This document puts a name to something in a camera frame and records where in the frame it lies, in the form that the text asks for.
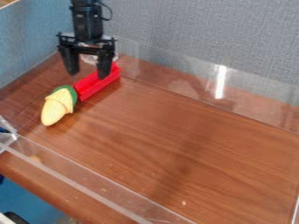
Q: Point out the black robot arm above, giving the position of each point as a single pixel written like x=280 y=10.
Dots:
x=87 y=40

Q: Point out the clear acrylic wall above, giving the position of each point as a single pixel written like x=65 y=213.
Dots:
x=244 y=93
x=109 y=193

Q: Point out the yellow green toy corn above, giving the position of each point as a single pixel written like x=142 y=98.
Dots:
x=59 y=104

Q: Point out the clear acrylic corner bracket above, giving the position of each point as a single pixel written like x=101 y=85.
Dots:
x=91 y=59

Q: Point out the red plastic block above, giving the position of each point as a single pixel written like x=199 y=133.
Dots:
x=90 y=85

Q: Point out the clear acrylic front bracket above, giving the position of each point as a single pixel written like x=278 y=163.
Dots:
x=10 y=142

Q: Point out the clear acrylic back wall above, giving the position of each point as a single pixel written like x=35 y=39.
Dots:
x=244 y=93

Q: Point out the clear acrylic front wall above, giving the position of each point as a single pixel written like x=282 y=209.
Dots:
x=109 y=193

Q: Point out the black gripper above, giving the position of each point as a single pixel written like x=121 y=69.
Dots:
x=103 y=48

